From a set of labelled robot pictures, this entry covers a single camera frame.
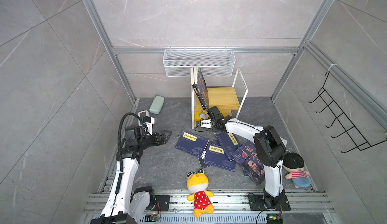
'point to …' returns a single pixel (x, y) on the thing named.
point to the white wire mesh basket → (214, 62)
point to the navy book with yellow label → (191, 144)
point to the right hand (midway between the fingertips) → (212, 118)
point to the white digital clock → (142, 114)
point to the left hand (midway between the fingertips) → (164, 130)
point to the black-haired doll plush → (294, 164)
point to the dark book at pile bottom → (201, 162)
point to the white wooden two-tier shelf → (225, 98)
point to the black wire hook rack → (360, 143)
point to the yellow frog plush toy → (197, 182)
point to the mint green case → (156, 104)
